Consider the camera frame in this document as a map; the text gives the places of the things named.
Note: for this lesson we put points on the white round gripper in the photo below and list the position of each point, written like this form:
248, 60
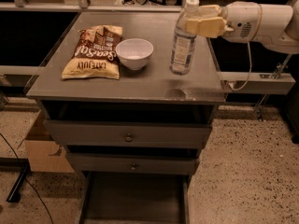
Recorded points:
240, 22

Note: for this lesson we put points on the clear plastic water bottle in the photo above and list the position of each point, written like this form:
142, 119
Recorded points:
183, 42

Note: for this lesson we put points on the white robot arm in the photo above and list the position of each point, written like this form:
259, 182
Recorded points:
292, 30

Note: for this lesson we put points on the grey drawer cabinet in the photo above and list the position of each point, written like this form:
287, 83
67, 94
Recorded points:
139, 113

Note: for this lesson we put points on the grey top drawer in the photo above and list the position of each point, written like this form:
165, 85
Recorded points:
97, 133

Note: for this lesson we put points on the grey drawer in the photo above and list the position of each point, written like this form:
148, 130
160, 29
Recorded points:
120, 198
97, 133
122, 164

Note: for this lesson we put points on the grey middle drawer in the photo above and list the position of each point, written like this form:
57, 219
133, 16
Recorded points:
122, 164

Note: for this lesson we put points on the grey bottom drawer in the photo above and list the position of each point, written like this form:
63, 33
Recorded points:
120, 198

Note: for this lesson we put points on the white bowl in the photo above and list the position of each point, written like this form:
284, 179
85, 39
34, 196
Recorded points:
134, 53

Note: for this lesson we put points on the brown yellow chips bag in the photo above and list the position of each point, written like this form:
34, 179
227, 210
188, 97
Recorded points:
95, 54

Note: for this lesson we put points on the round brass top knob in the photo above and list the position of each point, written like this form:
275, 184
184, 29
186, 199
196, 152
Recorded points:
128, 137

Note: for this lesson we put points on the round brass knob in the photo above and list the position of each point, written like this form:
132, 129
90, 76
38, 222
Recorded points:
133, 167
128, 137

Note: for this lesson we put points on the round brass middle knob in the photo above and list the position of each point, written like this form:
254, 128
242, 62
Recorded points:
133, 167

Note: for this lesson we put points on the cardboard box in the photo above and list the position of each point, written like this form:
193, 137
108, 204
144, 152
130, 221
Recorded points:
43, 153

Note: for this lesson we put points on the black metal floor bar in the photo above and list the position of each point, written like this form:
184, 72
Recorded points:
14, 195

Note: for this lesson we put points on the grey metal rail frame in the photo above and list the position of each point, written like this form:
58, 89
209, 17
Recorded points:
258, 81

